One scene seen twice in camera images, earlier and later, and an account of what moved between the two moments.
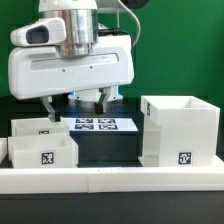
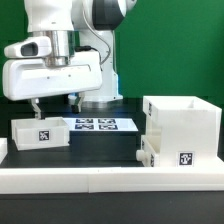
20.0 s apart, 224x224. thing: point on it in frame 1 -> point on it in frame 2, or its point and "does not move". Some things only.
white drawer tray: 38,127 does not move
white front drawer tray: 43,151 -> 150,152
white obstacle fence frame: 45,180 does not move
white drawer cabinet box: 179,131 does not move
